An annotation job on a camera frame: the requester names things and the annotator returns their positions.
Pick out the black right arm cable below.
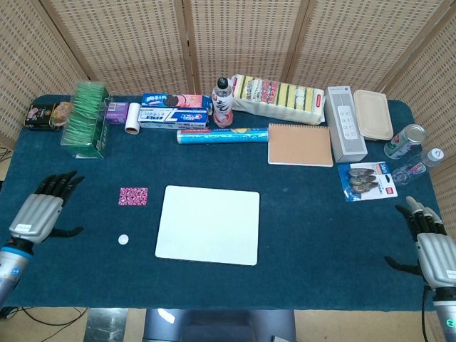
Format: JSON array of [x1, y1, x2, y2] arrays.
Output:
[[421, 284, 430, 342]]

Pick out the clear plastic bottle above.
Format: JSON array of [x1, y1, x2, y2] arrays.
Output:
[[391, 147, 445, 187]]

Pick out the white lint roller refill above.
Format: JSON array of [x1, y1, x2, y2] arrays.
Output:
[[124, 102, 142, 135]]

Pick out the grey power strip box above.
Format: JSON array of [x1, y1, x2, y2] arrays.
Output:
[[325, 85, 369, 165]]

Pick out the yellow sponge multipack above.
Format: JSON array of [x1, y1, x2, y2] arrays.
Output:
[[231, 73, 327, 126]]

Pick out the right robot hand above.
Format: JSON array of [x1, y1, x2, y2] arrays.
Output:
[[384, 195, 456, 289]]

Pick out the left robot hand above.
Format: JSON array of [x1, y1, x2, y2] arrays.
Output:
[[9, 170, 86, 245]]

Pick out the pink patterned square packet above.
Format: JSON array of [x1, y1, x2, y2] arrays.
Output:
[[118, 187, 149, 207]]

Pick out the beige lidded food container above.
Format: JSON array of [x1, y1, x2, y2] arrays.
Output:
[[353, 89, 395, 141]]

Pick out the black tin can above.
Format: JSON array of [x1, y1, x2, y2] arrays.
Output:
[[24, 103, 60, 131]]

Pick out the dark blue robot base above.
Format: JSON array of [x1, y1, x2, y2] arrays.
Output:
[[142, 309, 297, 342]]

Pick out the orange snack cup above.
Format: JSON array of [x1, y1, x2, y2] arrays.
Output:
[[52, 100, 74, 130]]

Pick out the woven wooden folding screen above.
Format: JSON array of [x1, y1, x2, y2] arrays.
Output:
[[0, 0, 456, 229]]

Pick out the brown spiral notebook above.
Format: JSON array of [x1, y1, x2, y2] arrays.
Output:
[[266, 123, 335, 168]]

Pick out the green tea bag box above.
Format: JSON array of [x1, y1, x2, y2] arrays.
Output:
[[61, 81, 112, 160]]

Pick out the pink white drink bottle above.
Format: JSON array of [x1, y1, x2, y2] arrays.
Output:
[[212, 76, 235, 130]]

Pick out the blue pink cookie box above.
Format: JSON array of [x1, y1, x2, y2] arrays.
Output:
[[141, 93, 213, 110]]

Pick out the white rectangular board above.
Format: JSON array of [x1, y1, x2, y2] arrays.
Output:
[[154, 185, 261, 266]]

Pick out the purple small box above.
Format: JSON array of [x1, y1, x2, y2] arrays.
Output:
[[104, 101, 130, 126]]

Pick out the blue cling film roll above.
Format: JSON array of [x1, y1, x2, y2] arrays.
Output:
[[176, 128, 269, 145]]

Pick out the white blue toothpaste box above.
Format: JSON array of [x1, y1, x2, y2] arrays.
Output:
[[138, 107, 209, 130]]

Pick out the green drink can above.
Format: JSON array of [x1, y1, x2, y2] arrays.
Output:
[[383, 123, 427, 160]]

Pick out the blue blister pack hooks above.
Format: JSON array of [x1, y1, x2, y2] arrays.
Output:
[[336, 160, 399, 204]]

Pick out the black floor cable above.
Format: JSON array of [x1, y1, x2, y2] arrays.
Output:
[[0, 306, 88, 322]]

